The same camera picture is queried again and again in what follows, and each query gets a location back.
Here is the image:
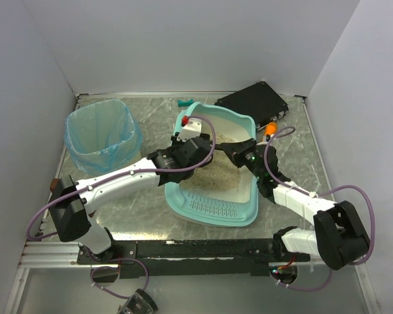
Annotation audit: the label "white trash bin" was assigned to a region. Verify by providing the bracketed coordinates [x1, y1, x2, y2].
[64, 99, 143, 176]

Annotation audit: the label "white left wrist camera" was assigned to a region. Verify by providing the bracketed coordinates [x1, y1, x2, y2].
[177, 116, 202, 142]

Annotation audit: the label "blue plastic bin liner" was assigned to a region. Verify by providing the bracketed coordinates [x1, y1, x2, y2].
[64, 99, 144, 177]

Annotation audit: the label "teal litter box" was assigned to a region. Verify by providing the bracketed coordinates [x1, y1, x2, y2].
[164, 102, 259, 227]

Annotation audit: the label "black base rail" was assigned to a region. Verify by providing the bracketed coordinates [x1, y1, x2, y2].
[77, 237, 312, 279]

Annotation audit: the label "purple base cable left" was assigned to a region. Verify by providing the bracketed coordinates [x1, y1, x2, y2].
[90, 256, 150, 299]

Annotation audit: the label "beige cat litter pellets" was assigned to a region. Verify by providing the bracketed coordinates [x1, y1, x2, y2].
[183, 130, 242, 194]

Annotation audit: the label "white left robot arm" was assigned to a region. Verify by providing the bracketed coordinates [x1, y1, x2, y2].
[49, 135, 215, 255]

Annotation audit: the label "small teal block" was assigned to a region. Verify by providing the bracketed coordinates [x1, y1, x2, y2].
[178, 99, 195, 108]

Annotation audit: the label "black hard case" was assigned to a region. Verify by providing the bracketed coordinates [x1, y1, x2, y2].
[214, 81, 289, 130]

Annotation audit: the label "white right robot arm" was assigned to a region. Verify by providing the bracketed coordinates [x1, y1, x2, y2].
[215, 139, 371, 270]

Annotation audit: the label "black litter scoop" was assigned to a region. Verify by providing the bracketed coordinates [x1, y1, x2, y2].
[215, 143, 233, 154]

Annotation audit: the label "brown metronome box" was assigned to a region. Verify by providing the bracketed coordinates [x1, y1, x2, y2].
[50, 178, 60, 193]

